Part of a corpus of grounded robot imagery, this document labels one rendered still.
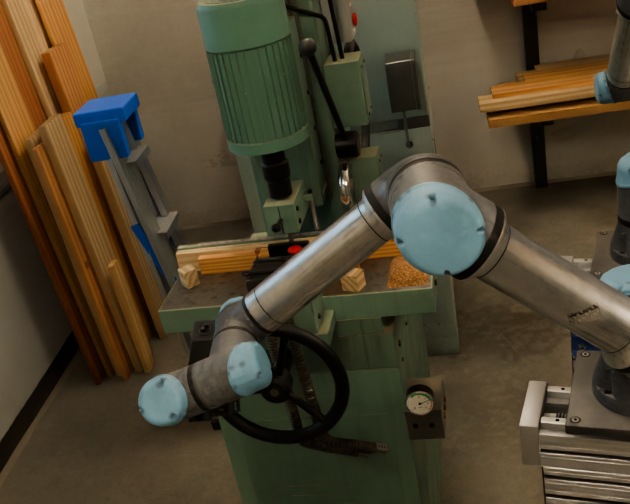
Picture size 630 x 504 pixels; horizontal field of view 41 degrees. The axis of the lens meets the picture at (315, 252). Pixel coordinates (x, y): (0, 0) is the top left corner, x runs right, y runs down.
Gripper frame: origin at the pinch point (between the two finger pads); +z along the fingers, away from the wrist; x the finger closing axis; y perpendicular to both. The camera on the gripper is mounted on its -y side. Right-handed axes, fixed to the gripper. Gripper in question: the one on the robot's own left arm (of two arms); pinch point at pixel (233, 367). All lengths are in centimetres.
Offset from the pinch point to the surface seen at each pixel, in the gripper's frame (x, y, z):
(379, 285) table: 25.5, -13.1, 23.3
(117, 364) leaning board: -99, 4, 151
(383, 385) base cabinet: 22.8, 8.5, 32.5
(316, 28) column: 17, -71, 27
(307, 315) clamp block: 12.3, -8.4, 11.6
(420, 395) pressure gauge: 31.3, 10.6, 26.5
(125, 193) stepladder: -59, -50, 84
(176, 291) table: -21.5, -16.4, 27.5
